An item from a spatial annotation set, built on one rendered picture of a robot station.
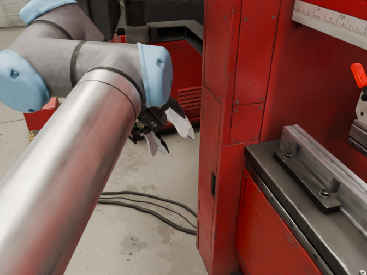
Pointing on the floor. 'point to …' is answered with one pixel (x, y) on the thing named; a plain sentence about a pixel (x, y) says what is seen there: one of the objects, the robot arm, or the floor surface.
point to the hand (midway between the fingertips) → (177, 139)
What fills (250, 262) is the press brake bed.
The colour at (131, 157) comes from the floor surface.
